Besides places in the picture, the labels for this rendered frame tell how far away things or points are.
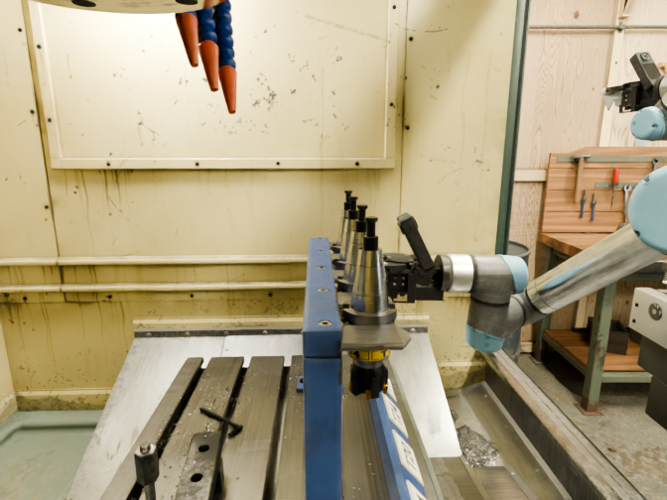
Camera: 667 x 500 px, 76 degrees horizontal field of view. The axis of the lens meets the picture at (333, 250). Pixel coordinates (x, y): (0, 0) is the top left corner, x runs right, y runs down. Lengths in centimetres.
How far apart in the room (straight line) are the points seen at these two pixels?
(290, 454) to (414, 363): 59
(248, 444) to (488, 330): 49
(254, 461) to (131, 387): 61
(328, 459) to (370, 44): 103
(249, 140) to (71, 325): 77
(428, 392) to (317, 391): 81
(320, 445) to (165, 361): 91
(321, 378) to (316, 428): 6
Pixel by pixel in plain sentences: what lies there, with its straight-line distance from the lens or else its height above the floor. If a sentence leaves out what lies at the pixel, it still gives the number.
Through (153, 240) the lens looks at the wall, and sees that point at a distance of 134.
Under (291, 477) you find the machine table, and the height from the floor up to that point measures 90.
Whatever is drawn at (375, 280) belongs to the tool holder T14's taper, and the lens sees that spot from 47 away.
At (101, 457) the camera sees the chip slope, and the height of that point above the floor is 70.
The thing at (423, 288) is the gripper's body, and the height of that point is 114.
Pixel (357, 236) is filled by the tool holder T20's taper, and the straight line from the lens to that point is 57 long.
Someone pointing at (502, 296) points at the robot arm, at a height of 113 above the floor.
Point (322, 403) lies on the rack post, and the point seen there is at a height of 115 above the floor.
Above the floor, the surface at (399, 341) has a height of 122.
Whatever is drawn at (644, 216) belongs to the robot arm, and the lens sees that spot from 70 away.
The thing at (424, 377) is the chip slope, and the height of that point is 78.
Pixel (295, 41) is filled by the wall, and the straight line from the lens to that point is 126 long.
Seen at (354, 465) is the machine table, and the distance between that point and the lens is 78.
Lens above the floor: 140
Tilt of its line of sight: 13 degrees down
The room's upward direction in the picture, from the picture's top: straight up
